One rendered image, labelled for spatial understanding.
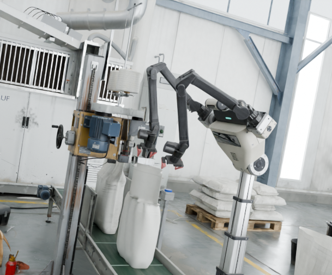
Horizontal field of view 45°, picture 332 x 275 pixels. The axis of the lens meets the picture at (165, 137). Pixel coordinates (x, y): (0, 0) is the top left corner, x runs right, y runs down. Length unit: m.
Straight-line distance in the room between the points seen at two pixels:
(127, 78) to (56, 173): 3.18
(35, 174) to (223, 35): 4.54
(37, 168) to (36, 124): 0.59
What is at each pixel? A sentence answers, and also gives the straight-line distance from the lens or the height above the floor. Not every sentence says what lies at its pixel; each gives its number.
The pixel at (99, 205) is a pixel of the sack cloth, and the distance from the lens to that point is 3.41.
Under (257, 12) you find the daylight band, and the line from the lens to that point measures 8.71.
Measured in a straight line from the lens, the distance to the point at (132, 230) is 2.75.
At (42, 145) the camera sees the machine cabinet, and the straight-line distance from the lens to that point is 5.65.
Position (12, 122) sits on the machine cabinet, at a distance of 5.58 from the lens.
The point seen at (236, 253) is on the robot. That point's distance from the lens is 2.84.
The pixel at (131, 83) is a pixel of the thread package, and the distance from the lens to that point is 2.79.
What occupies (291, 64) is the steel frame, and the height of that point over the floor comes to 2.88.
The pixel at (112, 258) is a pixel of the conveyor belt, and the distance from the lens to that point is 2.91.
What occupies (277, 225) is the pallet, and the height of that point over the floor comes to 0.09.
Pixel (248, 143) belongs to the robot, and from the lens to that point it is 2.52.
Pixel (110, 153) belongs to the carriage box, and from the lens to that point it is 2.99.
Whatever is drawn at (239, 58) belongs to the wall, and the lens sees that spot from 8.35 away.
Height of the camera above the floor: 1.41
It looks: 3 degrees down
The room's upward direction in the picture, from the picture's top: 10 degrees clockwise
